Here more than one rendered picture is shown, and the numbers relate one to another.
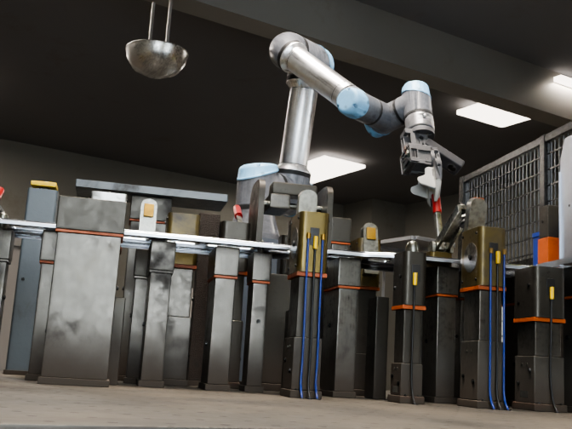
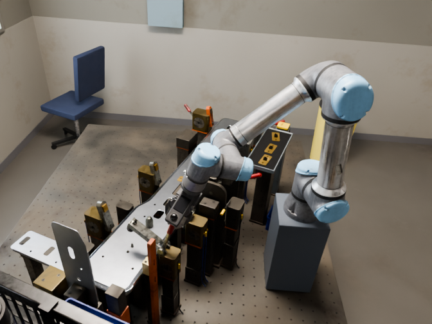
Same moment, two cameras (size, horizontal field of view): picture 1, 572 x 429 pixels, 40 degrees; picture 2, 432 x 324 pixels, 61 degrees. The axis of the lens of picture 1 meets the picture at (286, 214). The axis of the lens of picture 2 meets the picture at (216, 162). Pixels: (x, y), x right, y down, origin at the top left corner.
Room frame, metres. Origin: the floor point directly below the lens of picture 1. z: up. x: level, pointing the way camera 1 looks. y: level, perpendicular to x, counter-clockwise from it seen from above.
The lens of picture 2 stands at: (2.55, -1.07, 2.10)
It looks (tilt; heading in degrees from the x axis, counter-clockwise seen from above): 35 degrees down; 122
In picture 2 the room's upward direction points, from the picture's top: 4 degrees clockwise
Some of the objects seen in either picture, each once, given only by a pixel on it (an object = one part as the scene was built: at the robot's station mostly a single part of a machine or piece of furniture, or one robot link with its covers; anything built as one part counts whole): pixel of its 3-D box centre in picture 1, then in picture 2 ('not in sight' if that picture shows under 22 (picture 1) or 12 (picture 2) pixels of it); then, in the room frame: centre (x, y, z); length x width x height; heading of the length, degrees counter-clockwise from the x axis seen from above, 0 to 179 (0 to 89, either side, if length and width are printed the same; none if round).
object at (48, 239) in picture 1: (49, 306); not in sight; (1.59, 0.46, 0.84); 0.12 x 0.05 x 0.29; 12
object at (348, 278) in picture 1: (339, 327); (168, 227); (1.72, -0.13, 0.84); 0.12 x 0.05 x 0.29; 12
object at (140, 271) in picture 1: (139, 315); not in sight; (1.75, 0.31, 0.85); 0.04 x 0.03 x 0.29; 102
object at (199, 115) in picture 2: not in sight; (199, 137); (1.36, 0.58, 0.88); 0.14 x 0.09 x 0.36; 12
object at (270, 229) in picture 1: (254, 225); (304, 200); (2.25, 0.09, 1.15); 0.15 x 0.15 x 0.10
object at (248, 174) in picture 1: (258, 185); (310, 179); (2.25, 0.08, 1.27); 0.13 x 0.12 x 0.14; 137
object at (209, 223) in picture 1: (202, 298); not in sight; (1.87, 0.18, 0.90); 0.05 x 0.05 x 0.40; 12
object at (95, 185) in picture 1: (151, 196); (270, 148); (1.96, 0.34, 1.16); 0.37 x 0.14 x 0.02; 102
